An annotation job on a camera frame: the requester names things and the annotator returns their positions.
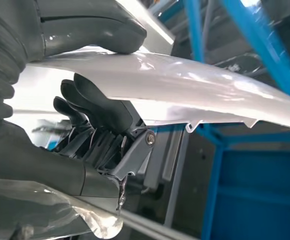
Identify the clear plastic film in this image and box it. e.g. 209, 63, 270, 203
0, 178, 124, 240

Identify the grey metal pole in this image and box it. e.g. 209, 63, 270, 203
163, 127, 190, 229

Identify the silver metal rod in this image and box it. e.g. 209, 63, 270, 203
119, 207, 199, 240

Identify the blue metal shelf rack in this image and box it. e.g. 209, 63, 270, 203
183, 0, 290, 240

